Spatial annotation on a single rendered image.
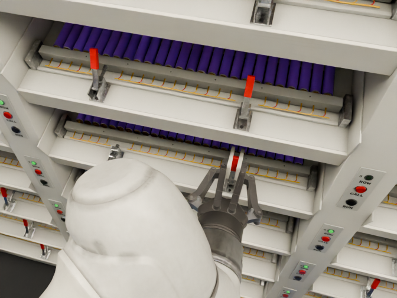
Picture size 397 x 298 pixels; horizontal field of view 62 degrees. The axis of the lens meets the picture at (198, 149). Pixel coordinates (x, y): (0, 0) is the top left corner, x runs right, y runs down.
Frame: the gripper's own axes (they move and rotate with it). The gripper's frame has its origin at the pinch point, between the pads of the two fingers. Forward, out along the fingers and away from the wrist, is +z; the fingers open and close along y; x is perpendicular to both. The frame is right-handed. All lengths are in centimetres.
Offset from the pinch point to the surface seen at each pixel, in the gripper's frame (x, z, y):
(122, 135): -2.6, 4.7, -26.2
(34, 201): -43, 11, -63
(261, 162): -2.4, 5.1, 5.4
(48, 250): -80, 17, -69
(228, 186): -7.3, 0.7, -0.5
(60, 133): -4.0, 2.4, -40.5
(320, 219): -9.2, -0.8, 19.5
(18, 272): -100, 15, -87
